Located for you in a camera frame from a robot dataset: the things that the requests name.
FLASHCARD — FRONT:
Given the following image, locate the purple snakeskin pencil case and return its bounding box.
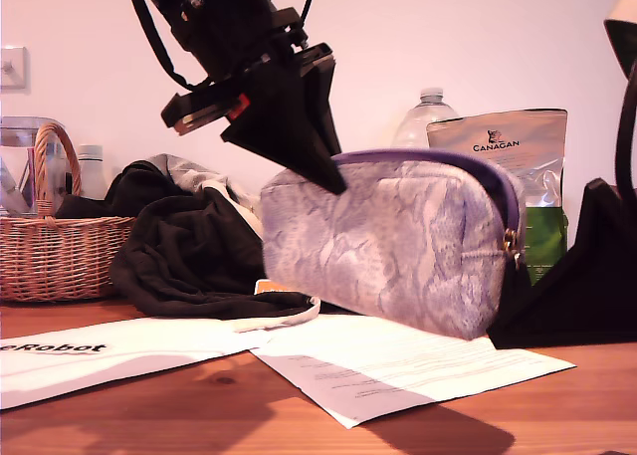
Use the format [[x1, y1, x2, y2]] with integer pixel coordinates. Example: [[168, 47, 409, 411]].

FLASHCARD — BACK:
[[258, 147, 530, 341]]

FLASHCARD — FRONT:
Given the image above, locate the large clear water bottle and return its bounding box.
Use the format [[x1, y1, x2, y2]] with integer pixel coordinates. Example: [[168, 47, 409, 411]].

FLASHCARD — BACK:
[[392, 87, 462, 150]]

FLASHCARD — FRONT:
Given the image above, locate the white printed letter sheet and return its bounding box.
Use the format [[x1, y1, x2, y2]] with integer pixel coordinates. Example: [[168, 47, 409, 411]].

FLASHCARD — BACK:
[[251, 314, 578, 430]]

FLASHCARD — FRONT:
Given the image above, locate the white wall switch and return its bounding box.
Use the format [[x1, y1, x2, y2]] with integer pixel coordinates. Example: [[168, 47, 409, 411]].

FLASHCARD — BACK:
[[0, 46, 32, 96]]

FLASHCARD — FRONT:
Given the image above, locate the clear glass jug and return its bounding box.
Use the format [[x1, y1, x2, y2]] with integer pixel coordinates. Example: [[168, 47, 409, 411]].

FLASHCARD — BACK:
[[0, 115, 69, 217]]

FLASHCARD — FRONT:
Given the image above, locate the silver green Canagan bag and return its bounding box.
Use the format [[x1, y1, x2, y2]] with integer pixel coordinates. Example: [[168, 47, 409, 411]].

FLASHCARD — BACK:
[[425, 109, 569, 287]]

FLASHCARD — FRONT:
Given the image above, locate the white LeRobot printed sheet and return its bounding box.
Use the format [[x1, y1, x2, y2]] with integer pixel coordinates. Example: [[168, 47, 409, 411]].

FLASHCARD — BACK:
[[0, 317, 280, 412]]

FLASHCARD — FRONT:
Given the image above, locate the small orange card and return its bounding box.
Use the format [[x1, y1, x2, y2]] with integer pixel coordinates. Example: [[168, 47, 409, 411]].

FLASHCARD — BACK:
[[254, 279, 300, 296]]

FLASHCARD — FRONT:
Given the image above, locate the dark brown grey-lined jacket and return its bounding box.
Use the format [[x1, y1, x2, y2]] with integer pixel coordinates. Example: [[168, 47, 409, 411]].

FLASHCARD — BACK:
[[55, 153, 322, 335]]

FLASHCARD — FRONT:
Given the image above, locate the white bottle grey cap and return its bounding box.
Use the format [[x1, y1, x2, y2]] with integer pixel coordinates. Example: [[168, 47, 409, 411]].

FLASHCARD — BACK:
[[77, 144, 108, 201]]

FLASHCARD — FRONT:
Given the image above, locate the woven wicker basket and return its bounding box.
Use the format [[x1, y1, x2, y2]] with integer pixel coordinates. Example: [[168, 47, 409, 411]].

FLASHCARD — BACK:
[[0, 122, 138, 305]]

